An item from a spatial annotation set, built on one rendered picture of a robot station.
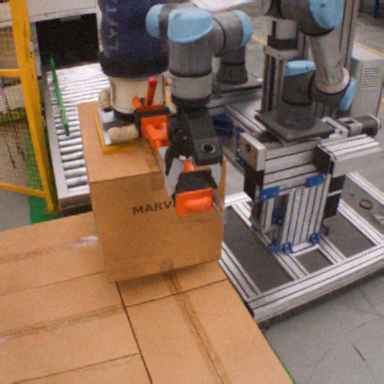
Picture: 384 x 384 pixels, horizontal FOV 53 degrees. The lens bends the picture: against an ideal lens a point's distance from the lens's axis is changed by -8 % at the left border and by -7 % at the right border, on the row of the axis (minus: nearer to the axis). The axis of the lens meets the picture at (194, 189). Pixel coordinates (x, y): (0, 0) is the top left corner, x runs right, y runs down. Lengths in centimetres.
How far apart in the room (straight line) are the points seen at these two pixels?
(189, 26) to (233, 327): 102
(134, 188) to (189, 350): 55
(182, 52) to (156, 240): 74
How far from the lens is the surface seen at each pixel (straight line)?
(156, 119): 109
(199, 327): 141
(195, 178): 83
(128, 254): 131
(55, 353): 141
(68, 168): 230
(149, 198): 119
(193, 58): 69
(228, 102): 190
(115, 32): 122
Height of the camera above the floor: 168
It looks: 35 degrees down
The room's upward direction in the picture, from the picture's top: straight up
